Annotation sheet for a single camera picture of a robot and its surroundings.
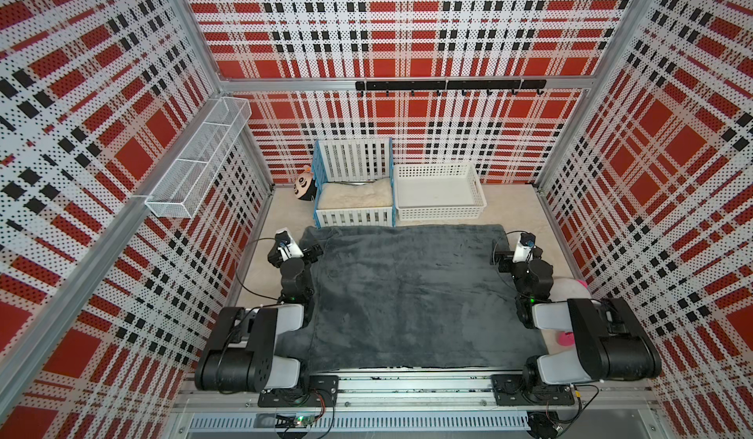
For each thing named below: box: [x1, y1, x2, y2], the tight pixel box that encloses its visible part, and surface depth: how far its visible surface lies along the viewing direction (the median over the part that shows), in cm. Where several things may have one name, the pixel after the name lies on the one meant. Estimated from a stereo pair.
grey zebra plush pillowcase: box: [275, 224, 549, 371], surface depth 88 cm
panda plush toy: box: [293, 165, 317, 201], surface depth 113 cm
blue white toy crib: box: [311, 137, 397, 229], surface depth 113 cm
